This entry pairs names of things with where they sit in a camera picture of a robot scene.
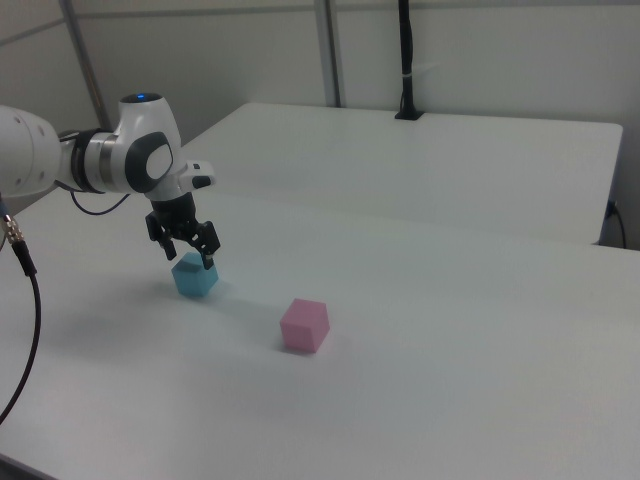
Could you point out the blue foam cube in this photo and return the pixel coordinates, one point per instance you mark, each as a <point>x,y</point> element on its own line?
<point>195,285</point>

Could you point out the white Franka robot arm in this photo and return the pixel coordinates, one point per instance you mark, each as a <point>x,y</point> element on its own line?
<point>30,150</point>

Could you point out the pink foam cube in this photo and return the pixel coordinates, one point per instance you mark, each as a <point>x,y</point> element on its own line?
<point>300,330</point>

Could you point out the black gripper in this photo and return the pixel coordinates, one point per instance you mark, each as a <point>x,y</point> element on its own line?
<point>175,212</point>

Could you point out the grey metal frame post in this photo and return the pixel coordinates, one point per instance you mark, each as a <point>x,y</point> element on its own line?
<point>85,60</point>
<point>330,50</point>

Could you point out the tall black camera pole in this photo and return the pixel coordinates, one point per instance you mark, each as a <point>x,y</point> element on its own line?
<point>407,50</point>

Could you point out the white side table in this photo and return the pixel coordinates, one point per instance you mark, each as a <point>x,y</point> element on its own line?
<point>400,165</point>

